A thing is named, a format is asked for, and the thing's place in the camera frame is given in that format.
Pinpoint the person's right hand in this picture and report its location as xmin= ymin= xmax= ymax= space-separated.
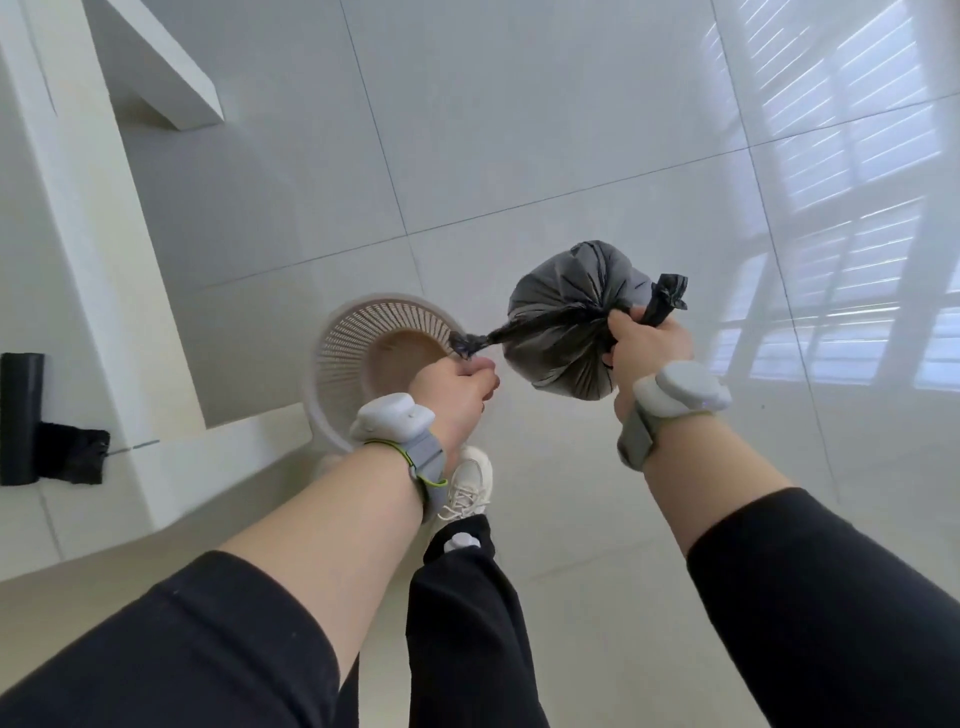
xmin=606 ymin=305 xmax=695 ymax=423

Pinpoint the person's left hand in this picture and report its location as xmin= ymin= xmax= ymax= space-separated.
xmin=407 ymin=355 xmax=501 ymax=475

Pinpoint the black garbage bag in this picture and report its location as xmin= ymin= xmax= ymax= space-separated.
xmin=448 ymin=240 xmax=689 ymax=402

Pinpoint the person's left forearm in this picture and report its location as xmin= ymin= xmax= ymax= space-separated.
xmin=213 ymin=442 xmax=425 ymax=687

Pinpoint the person's right forearm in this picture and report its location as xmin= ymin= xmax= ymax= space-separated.
xmin=643 ymin=414 xmax=796 ymax=558

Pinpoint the white right wrist tracker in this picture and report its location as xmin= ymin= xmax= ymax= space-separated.
xmin=617 ymin=360 xmax=733 ymax=473

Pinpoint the white wrist tracker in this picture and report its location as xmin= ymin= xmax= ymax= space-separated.
xmin=617 ymin=360 xmax=733 ymax=473
xmin=349 ymin=393 xmax=450 ymax=525

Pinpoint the white left wrist tracker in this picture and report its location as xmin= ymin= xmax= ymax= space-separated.
xmin=349 ymin=393 xmax=450 ymax=525

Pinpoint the white mesh waste basket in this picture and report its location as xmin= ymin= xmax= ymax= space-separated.
xmin=303 ymin=294 xmax=468 ymax=454

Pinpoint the white sneaker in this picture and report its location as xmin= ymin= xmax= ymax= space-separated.
xmin=437 ymin=446 xmax=495 ymax=523

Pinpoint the person's black trouser leg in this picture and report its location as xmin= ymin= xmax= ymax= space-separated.
xmin=405 ymin=514 xmax=551 ymax=728

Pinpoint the roll of black garbage bags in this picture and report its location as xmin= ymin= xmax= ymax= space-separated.
xmin=0 ymin=351 xmax=111 ymax=487

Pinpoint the white table frame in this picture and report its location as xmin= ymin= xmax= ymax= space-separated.
xmin=0 ymin=0 xmax=313 ymax=583

